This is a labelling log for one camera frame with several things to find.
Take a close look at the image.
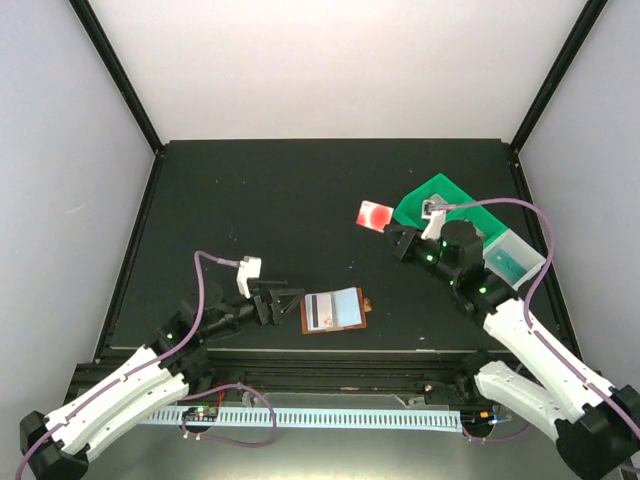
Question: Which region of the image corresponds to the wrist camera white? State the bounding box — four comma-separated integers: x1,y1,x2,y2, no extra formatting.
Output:
420,200,447,240
236,256,262,298

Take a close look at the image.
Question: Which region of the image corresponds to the white card with magnetic stripe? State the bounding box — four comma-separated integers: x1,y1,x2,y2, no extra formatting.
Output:
305,293,336,331

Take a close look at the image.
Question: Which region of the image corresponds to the black frame post left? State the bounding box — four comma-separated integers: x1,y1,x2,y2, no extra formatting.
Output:
69,0,164,155

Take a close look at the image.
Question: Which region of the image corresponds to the green bin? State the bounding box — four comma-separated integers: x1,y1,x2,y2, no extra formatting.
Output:
446,206,508,248
393,173,474,230

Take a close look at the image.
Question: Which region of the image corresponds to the teal card in bin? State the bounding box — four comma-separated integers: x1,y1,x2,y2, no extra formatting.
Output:
489,250,527,283

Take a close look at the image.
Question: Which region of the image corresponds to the brown leather card holder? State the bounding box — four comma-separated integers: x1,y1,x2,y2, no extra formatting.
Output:
300,287,367,335

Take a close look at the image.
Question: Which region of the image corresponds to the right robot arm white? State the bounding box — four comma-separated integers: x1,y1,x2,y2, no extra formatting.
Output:
384,220,639,479

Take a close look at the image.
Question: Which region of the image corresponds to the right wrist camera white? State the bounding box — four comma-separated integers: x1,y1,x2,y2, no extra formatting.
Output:
420,200,447,240

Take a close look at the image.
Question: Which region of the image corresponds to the small circuit board left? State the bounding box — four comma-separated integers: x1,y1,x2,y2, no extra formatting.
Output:
182,406,219,422

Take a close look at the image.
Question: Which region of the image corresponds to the small circuit board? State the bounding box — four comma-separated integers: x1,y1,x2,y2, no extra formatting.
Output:
182,406,219,422
460,407,513,426

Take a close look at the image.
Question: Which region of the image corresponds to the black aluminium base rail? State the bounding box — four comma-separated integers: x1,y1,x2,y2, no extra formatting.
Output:
190,350,479,405

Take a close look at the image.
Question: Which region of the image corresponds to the white translucent bin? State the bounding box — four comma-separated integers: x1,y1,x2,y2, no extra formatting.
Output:
483,229,546,290

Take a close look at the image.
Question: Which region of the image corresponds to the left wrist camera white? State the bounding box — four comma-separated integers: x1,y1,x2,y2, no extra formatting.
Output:
236,256,262,298

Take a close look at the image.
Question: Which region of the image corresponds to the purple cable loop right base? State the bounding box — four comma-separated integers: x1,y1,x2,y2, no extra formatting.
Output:
461,417,531,444

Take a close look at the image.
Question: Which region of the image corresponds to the white slotted cable duct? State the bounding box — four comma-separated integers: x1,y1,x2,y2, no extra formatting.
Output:
140,406,462,433

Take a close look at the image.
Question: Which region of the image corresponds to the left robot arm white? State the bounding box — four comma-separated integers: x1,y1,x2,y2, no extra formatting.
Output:
18,279,305,479

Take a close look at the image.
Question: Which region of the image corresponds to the black frame post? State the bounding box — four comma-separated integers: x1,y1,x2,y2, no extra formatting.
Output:
510,0,608,154
69,0,164,155

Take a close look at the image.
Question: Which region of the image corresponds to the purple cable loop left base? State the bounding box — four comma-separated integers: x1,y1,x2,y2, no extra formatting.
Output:
180,382,278,449

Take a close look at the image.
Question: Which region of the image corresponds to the green bin middle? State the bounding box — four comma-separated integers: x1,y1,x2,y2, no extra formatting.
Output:
446,206,508,248

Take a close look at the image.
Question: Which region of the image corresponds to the green bin far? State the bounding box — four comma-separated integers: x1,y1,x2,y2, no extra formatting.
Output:
393,173,474,230

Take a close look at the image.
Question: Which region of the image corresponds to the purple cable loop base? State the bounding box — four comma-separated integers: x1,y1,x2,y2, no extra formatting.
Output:
461,417,531,444
180,382,278,449

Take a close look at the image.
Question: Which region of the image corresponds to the black frame post right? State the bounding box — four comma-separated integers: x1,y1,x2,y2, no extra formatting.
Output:
510,0,608,154

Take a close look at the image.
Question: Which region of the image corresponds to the small circuit board right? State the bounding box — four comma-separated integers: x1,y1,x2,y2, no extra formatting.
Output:
460,407,513,426

